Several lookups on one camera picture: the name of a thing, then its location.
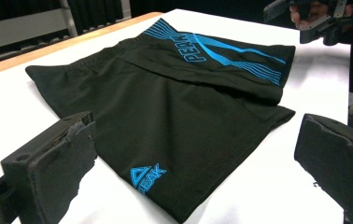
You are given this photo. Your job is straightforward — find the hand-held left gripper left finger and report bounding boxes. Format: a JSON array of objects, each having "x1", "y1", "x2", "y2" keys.
[{"x1": 0, "y1": 111, "x2": 98, "y2": 224}]

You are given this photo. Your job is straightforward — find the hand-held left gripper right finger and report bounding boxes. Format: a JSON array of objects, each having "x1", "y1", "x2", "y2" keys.
[{"x1": 293, "y1": 113, "x2": 353, "y2": 224}]

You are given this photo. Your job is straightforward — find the black shorts with blue print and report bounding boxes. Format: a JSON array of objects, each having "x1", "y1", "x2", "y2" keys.
[{"x1": 24, "y1": 17, "x2": 297, "y2": 224}]

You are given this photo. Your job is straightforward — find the white table cover sheet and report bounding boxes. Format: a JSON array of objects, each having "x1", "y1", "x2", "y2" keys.
[{"x1": 0, "y1": 8, "x2": 351, "y2": 224}]

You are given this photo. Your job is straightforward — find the white metal stand with panel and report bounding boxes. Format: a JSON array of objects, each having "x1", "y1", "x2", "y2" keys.
[{"x1": 0, "y1": 0, "x2": 79, "y2": 54}]

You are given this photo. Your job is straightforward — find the black curtain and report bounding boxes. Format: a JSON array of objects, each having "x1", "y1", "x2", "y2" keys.
[{"x1": 66, "y1": 0, "x2": 266, "y2": 34}]

